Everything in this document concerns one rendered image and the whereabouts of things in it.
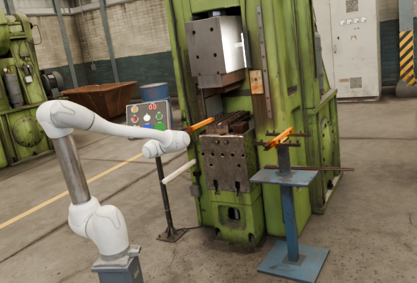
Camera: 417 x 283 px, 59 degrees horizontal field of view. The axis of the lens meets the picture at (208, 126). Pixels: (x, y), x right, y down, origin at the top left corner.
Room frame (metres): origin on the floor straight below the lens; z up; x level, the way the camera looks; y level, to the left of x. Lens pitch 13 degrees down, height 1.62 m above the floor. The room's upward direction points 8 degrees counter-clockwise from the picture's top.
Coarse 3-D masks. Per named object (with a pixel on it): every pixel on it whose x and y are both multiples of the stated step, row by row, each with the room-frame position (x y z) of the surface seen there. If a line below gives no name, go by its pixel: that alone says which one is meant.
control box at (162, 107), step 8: (136, 104) 2.94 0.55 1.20; (144, 104) 2.92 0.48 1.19; (152, 104) 2.91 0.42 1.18; (160, 104) 2.90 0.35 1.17; (168, 104) 2.93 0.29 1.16; (128, 112) 2.91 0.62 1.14; (136, 112) 2.90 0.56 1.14; (144, 112) 2.89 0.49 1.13; (152, 112) 2.88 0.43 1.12; (160, 112) 2.87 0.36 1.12; (168, 112) 2.88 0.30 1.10; (128, 120) 2.88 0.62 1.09; (144, 120) 2.86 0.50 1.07; (152, 120) 2.85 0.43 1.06; (160, 120) 2.83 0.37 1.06; (168, 120) 2.83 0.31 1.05; (152, 128) 2.81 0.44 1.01; (168, 128) 2.79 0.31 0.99
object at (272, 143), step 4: (288, 128) 2.43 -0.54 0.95; (292, 128) 2.44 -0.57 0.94; (284, 132) 2.36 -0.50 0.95; (288, 132) 2.37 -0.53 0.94; (280, 136) 2.28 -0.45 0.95; (284, 136) 2.32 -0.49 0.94; (272, 140) 2.21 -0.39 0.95; (276, 140) 2.21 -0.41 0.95; (268, 144) 2.13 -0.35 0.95; (272, 144) 2.18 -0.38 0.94; (264, 148) 2.11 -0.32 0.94; (268, 148) 2.12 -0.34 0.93
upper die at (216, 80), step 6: (234, 72) 2.86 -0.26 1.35; (240, 72) 2.95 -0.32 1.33; (198, 78) 2.77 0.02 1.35; (204, 78) 2.74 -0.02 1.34; (210, 78) 2.72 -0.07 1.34; (216, 78) 2.69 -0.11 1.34; (222, 78) 2.68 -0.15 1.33; (228, 78) 2.77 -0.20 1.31; (234, 78) 2.85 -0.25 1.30; (240, 78) 2.94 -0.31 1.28; (204, 84) 2.75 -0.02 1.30; (210, 84) 2.72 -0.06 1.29; (216, 84) 2.69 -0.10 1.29; (222, 84) 2.67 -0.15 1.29
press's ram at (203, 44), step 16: (224, 16) 2.71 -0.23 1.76; (240, 16) 2.94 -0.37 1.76; (192, 32) 2.77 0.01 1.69; (208, 32) 2.70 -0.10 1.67; (224, 32) 2.68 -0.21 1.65; (240, 32) 2.91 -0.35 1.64; (192, 48) 2.78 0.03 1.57; (208, 48) 2.71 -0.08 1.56; (224, 48) 2.65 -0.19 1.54; (240, 48) 2.88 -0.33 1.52; (192, 64) 2.79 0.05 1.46; (208, 64) 2.72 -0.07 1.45; (224, 64) 2.65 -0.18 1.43; (240, 64) 2.85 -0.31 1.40
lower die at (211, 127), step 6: (228, 114) 3.01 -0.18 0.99; (240, 114) 2.93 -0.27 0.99; (246, 114) 2.97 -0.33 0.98; (216, 120) 2.84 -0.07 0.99; (228, 120) 2.77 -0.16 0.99; (234, 120) 2.77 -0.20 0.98; (246, 120) 2.96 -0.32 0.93; (210, 126) 2.75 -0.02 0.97; (216, 126) 2.72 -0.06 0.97; (222, 126) 2.69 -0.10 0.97; (228, 126) 2.68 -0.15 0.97; (210, 132) 2.75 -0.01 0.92; (216, 132) 2.73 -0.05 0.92; (222, 132) 2.70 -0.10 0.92; (228, 132) 2.67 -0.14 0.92
